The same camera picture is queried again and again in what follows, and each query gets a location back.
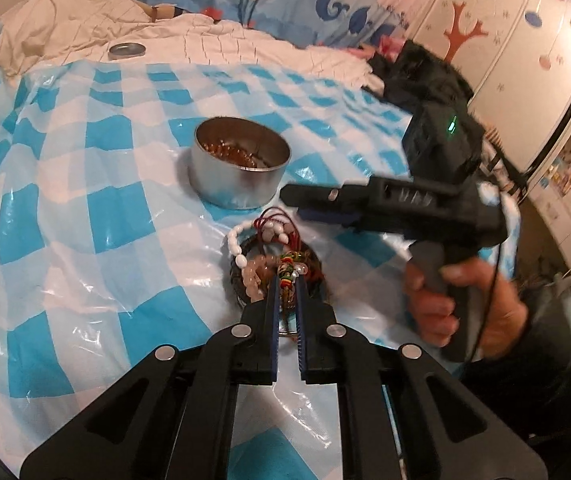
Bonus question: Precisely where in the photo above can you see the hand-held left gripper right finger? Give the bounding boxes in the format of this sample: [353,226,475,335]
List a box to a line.
[295,276,549,480]

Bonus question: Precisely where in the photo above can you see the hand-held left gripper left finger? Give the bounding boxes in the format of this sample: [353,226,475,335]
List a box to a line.
[19,280,281,480]

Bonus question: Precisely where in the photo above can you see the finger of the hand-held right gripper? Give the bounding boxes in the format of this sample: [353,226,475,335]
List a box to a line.
[279,182,371,231]

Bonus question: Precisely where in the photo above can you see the pink bead bracelet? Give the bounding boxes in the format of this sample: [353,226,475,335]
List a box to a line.
[242,254,277,302]

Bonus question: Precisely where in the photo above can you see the dark woven bracelet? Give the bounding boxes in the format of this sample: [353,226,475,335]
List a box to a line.
[228,239,324,312]

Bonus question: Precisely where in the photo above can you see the red string bracelet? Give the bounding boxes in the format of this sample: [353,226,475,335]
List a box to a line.
[254,209,302,247]

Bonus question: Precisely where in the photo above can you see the multicoloured bead bracelet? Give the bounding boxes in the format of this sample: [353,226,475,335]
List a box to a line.
[277,251,300,292]

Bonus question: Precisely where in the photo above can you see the white bead bracelet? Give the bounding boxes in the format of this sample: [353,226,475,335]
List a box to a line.
[226,220,297,269]

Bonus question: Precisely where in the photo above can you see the round metal tin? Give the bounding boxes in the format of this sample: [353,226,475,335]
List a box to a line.
[188,116,291,210]

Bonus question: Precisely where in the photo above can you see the person's right forearm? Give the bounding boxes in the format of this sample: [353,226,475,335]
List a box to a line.
[460,327,571,456]

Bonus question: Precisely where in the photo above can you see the person's right hand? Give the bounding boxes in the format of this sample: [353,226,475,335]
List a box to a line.
[404,259,529,359]

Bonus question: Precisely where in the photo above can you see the black clothing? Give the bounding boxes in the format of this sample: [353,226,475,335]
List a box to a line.
[362,38,477,112]

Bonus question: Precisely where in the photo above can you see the pink cloth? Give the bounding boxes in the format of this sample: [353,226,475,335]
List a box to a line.
[350,34,407,60]

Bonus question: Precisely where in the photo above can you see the white wardrobe with tree sticker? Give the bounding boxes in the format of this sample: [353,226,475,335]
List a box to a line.
[408,0,571,173]

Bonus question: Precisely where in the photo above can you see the white quilt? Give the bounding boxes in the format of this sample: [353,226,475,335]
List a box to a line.
[0,0,387,95]

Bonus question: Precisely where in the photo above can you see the whale printed blue blanket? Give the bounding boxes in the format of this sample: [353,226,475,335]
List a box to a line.
[80,0,412,50]

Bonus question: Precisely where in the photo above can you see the blue checked plastic tablecloth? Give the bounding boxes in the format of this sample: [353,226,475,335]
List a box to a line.
[0,40,522,480]

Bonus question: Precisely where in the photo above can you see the round metal tin lid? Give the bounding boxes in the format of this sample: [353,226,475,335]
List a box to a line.
[108,41,147,60]

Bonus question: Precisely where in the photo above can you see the amber bead bracelet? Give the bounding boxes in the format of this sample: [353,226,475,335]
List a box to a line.
[202,141,268,169]

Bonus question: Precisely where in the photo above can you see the black cable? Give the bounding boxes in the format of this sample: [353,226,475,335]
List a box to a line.
[467,237,503,363]

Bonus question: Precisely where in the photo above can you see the brown strap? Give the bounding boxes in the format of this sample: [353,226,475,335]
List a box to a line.
[148,4,187,23]

